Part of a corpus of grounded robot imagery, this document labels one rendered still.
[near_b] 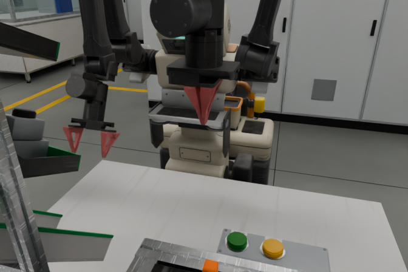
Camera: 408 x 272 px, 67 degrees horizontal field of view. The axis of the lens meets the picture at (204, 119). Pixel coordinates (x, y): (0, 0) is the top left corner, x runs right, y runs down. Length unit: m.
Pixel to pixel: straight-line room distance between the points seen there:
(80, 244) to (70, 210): 0.42
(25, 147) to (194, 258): 0.36
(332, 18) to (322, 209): 2.53
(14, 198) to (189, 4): 0.28
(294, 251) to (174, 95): 0.63
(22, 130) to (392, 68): 3.28
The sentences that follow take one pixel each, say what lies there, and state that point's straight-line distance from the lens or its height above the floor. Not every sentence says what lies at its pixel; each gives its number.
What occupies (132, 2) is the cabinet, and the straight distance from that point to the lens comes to 8.17.
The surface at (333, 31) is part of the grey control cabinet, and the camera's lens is 3.30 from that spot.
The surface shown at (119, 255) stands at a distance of 0.80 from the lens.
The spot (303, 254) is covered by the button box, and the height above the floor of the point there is 0.96.
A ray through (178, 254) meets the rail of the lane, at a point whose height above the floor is 0.95.
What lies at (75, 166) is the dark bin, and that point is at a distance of 0.48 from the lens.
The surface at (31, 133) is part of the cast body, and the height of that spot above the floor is 1.24.
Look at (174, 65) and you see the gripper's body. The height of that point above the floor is 1.32.
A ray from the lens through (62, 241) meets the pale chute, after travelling 0.52.
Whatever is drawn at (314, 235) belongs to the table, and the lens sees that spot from 0.87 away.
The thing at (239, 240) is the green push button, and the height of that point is 0.97.
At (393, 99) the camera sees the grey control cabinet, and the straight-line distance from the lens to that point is 3.58.
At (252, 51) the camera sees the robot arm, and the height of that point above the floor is 1.26.
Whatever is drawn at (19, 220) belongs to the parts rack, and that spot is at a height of 1.20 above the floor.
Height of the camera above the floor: 1.44
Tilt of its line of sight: 24 degrees down
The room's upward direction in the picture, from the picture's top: straight up
